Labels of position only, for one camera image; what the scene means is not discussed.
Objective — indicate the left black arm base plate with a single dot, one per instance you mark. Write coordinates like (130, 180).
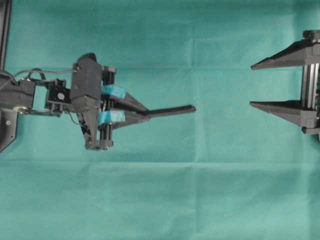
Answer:
(8, 127)

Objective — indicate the green table cloth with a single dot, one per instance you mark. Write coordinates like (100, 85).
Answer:
(225, 172)

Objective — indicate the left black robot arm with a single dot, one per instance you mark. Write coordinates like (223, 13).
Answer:
(36, 95)

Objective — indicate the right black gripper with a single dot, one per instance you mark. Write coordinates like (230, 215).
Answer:
(300, 53)

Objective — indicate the black aluminium frame rail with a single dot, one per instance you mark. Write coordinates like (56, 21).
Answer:
(5, 17)

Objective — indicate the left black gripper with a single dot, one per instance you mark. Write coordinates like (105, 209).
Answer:
(92, 90)

